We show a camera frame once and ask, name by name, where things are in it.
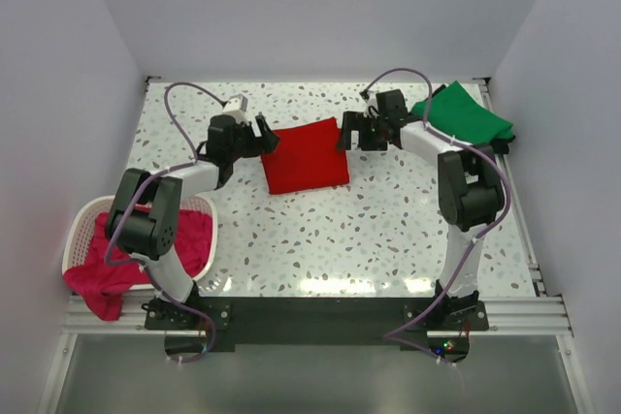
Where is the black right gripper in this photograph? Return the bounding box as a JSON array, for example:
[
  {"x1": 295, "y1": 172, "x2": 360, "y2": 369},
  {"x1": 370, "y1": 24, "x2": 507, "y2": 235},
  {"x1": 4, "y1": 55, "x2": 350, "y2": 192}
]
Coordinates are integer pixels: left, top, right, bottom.
[{"x1": 335, "y1": 111, "x2": 387, "y2": 152}]

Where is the red t shirt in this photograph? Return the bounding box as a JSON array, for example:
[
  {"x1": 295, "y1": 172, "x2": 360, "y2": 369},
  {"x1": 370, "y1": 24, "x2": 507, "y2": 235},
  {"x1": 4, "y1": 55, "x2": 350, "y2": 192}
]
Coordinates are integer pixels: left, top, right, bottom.
[{"x1": 261, "y1": 117, "x2": 350, "y2": 195}]

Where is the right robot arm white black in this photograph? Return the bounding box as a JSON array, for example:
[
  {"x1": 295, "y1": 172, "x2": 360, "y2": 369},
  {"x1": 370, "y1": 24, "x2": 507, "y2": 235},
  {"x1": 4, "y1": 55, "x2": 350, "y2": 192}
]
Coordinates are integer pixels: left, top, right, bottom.
[{"x1": 337, "y1": 89, "x2": 511, "y2": 338}]

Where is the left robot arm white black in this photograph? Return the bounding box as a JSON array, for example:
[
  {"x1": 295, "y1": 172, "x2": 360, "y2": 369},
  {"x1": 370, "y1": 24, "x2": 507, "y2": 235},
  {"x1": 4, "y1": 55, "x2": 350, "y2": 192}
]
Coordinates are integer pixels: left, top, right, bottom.
[{"x1": 104, "y1": 112, "x2": 279, "y2": 334}]

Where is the folded green t shirt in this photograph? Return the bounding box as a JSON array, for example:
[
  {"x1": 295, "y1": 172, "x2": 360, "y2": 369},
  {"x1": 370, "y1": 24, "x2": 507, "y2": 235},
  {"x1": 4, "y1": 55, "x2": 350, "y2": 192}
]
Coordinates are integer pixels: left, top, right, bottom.
[{"x1": 410, "y1": 80, "x2": 515, "y2": 146}]

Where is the folded black t shirt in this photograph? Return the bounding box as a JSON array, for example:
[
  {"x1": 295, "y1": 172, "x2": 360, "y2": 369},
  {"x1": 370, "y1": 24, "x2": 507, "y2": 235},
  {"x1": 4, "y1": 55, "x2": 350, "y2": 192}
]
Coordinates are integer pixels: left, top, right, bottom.
[{"x1": 405, "y1": 84, "x2": 516, "y2": 157}]

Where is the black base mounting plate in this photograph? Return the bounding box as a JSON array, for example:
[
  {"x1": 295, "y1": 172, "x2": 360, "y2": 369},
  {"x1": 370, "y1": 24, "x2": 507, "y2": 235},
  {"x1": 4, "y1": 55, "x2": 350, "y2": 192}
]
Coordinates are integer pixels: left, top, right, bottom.
[{"x1": 142, "y1": 297, "x2": 490, "y2": 362}]

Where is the white perforated laundry basket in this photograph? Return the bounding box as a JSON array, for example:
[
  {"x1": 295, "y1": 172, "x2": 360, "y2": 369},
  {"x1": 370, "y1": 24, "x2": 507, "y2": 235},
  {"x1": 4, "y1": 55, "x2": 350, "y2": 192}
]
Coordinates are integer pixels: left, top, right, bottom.
[{"x1": 61, "y1": 195, "x2": 217, "y2": 295}]

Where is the magenta t shirt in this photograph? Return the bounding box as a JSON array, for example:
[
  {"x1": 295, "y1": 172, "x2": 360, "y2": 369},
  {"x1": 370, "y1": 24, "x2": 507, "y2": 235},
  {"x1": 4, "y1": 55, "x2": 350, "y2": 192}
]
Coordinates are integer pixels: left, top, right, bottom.
[{"x1": 62, "y1": 207, "x2": 213, "y2": 322}]

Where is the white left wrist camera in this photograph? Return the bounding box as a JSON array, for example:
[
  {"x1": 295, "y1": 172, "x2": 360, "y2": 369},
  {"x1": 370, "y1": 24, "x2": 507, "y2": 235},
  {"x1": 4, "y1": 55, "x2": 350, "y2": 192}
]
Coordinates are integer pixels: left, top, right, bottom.
[{"x1": 222, "y1": 94, "x2": 249, "y2": 125}]

